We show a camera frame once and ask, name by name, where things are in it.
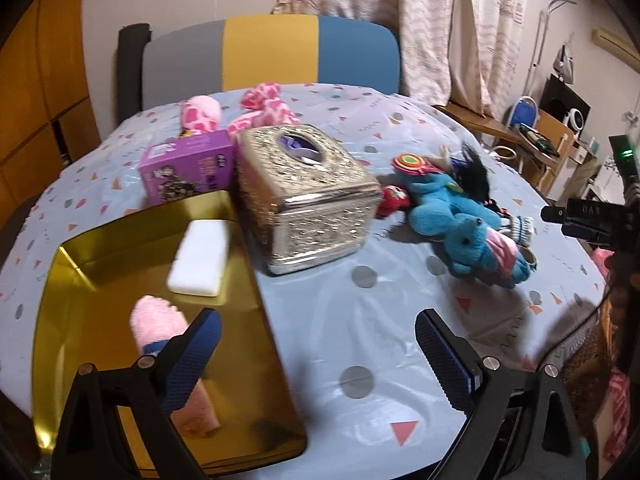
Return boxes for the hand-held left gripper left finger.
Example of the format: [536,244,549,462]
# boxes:
[52,307,223,480]

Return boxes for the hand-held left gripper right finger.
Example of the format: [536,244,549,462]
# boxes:
[415,308,588,480]

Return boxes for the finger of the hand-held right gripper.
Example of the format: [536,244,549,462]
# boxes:
[542,199,629,226]
[561,224,627,249]

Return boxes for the black hair wig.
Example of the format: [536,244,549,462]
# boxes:
[440,142,496,203]

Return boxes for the gold metal tray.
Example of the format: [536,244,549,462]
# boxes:
[31,191,308,478]

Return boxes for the blue plush toy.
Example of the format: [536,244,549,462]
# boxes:
[395,165,533,290]

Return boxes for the red plush doll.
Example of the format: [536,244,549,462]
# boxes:
[376,185,412,218]

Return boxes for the person's right forearm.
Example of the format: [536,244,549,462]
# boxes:
[614,305,640,378]

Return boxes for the person's right hand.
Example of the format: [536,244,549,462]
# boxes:
[603,254,640,307]

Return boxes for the white knit sock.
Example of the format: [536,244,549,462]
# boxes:
[505,215,536,246]

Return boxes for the wooden side desk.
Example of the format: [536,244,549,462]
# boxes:
[434,102,597,187]

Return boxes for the blue folding chair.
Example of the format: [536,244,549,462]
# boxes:
[509,96,541,137]

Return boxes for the brown patterned cloth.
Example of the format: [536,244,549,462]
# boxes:
[564,320,637,467]

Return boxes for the beige air conditioner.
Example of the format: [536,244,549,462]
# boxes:
[592,27,640,75]

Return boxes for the colourful round plush disc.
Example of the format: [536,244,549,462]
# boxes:
[391,155,440,179]

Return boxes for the white metal stand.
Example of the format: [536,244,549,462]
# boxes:
[529,0,577,97]

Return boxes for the purple printed box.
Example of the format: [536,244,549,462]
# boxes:
[138,129,237,207]

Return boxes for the silver embossed tissue box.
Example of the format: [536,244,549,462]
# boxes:
[235,124,383,276]

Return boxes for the beige printed curtain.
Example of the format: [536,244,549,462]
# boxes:
[449,0,532,117]

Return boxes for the pink spotted plush toy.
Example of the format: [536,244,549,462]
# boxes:
[180,95,221,137]

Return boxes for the pink spotted plush ribbon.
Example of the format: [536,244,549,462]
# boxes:
[228,82,301,142]

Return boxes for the orange wooden cabinet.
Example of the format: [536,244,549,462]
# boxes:
[0,0,103,228]

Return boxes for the grey yellow blue chair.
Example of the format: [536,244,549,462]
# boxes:
[117,15,402,127]

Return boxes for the pink striped curtain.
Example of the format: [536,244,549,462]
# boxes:
[272,0,455,107]

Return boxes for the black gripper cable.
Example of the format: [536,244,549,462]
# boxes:
[542,280,613,366]

